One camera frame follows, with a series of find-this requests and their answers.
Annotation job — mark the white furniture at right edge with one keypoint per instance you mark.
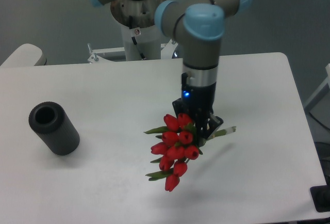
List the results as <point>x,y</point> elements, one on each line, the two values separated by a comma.
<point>321,91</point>

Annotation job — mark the beige chair backrest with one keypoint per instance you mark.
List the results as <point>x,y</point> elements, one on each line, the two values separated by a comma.
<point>26,55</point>

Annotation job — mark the black device at table edge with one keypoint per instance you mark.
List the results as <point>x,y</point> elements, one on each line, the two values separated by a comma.
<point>320,197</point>

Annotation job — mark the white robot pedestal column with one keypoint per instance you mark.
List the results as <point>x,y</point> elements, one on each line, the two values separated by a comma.
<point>141,43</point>

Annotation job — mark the red tulip bouquet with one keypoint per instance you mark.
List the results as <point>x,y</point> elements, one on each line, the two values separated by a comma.
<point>178,145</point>

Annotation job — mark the black ribbed cylindrical vase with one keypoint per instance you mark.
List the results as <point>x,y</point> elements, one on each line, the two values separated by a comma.
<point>51,123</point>

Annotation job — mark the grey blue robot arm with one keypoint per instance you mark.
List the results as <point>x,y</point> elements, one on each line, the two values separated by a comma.
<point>198,27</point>

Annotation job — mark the white metal base frame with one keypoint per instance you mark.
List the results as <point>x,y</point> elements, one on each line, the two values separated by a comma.
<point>168,51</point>

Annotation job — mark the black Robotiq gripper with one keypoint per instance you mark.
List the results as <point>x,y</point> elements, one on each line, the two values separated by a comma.
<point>196,102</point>

